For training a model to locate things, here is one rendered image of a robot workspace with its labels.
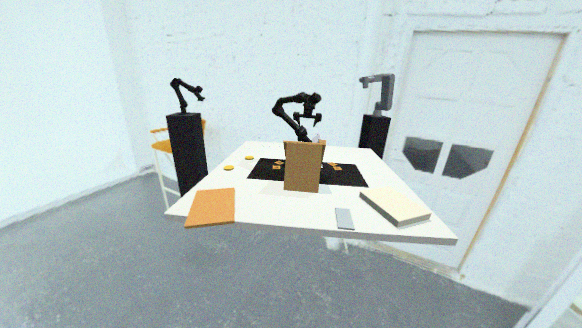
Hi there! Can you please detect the cream flat rectangular block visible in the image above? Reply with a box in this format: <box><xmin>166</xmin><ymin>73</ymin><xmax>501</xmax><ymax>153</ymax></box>
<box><xmin>359</xmin><ymin>187</ymin><xmax>432</xmax><ymax>228</ymax></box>

